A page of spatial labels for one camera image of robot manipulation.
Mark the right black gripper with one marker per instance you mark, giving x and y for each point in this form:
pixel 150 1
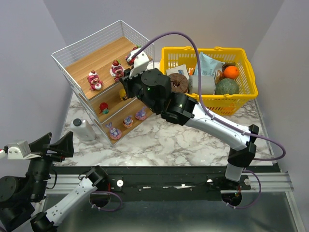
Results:
pixel 127 84

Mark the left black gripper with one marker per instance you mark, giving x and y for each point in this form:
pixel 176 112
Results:
pixel 47 150

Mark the yellow duck toy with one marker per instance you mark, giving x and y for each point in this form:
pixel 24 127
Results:
pixel 122 94

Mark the purple pink toy figure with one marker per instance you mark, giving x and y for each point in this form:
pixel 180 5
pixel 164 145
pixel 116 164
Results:
pixel 141 114

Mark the red strawberry toy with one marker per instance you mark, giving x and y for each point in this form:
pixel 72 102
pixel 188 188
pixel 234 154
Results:
pixel 104 108

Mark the pink red figure toy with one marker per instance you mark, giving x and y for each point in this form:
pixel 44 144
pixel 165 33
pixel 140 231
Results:
pixel 94 81

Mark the small purple bunny toy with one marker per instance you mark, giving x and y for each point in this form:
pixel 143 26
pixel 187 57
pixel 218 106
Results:
pixel 128 122

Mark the purple bunny toy pink base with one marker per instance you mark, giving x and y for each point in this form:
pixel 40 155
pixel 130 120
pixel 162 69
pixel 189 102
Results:
pixel 115 133

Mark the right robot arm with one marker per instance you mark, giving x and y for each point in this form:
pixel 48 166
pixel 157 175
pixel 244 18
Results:
pixel 153 89

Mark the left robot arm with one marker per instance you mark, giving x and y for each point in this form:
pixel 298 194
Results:
pixel 17 194

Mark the white plastic bottle black cap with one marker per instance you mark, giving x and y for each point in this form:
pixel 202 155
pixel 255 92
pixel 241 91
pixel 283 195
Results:
pixel 82 129

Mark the brown chocolate donut cake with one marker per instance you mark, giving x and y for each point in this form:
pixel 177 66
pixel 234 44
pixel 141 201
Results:
pixel 179 83

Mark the white tissue packet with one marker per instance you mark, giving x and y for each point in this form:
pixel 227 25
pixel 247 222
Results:
pixel 182 69

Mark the light blue snack bag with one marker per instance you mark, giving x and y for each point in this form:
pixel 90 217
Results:
pixel 209 66

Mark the green melon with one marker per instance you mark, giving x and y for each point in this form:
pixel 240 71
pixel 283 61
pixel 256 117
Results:
pixel 227 86

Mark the orange fruit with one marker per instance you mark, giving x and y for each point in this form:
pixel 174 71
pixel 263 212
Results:
pixel 231 72

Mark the yellow plastic shopping basket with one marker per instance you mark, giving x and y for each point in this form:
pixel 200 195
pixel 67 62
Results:
pixel 224 105

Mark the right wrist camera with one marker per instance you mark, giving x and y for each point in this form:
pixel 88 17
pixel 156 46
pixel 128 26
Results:
pixel 139 63

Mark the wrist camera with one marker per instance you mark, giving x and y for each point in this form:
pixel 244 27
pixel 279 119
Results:
pixel 139 63
pixel 19 150

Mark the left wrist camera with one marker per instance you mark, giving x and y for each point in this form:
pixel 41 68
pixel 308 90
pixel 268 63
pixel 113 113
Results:
pixel 19 150

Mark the white wire wooden shelf rack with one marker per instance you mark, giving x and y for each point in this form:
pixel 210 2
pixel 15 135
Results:
pixel 97 52

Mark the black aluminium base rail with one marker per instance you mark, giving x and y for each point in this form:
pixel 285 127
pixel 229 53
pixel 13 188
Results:
pixel 167 183

